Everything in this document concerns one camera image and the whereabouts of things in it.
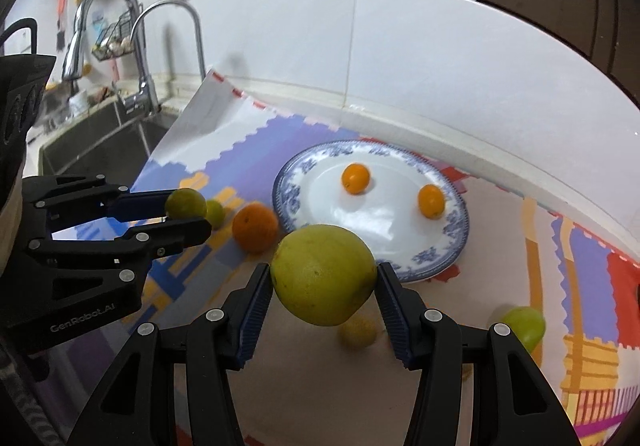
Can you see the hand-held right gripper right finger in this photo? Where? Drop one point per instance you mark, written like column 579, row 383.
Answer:
column 396, row 318

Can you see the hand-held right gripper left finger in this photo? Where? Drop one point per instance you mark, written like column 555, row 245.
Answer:
column 252, row 313

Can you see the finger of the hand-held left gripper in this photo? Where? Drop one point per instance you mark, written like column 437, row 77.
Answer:
column 170, row 236
column 145, row 206

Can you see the small green citrus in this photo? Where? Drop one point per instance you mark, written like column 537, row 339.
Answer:
column 216, row 212
column 187, row 203

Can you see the large green pear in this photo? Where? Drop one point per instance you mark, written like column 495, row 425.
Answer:
column 322, row 274

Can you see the blue and white plate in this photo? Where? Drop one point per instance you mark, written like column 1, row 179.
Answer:
column 385, row 226

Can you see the small yellow citrus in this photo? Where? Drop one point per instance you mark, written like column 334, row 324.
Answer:
column 357, row 332

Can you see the steel kitchen sink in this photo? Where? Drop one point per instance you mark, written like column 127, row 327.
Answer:
column 100, row 146

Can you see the medium orange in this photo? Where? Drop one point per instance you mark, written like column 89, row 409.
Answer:
column 255, row 228

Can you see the colourful patterned mat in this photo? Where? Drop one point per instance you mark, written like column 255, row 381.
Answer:
column 500, row 256

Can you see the small orange kumquat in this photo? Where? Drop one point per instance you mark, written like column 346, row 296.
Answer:
column 431, row 200
column 355, row 178

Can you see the green round citrus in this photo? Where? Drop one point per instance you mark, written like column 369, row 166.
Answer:
column 527, row 328

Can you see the steel pull-down faucet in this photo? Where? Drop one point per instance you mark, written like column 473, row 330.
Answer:
column 80, row 26

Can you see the steel curved faucet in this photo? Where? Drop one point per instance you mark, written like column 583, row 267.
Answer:
column 165, row 9

